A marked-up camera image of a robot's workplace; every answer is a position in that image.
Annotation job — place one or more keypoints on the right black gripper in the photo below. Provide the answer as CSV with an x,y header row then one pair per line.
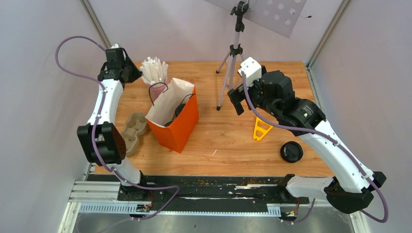
x,y
236,95

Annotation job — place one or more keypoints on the bundle of white straws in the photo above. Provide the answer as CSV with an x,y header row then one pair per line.
x,y
154,71

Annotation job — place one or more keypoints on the orange paper bag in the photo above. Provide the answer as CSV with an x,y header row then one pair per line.
x,y
170,131

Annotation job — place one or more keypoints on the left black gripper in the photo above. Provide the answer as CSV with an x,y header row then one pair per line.
x,y
138,73

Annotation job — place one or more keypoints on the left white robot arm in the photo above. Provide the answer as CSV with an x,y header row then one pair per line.
x,y
99,138

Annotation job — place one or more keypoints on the grey pulp cup carrier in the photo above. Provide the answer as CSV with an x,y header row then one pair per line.
x,y
135,126

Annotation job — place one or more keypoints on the silver camera tripod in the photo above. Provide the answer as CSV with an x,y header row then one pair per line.
x,y
235,49

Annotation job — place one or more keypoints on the pink translucent straw holder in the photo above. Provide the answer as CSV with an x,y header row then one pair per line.
x,y
156,89

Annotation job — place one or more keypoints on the grey perforated panel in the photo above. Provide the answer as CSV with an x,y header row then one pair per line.
x,y
279,16

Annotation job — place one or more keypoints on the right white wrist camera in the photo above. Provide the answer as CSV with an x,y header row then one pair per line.
x,y
252,70

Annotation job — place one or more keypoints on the yellow triangular plastic bracket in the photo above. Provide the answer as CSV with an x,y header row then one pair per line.
x,y
260,129

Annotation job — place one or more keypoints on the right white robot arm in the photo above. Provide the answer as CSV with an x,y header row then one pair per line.
x,y
353,185

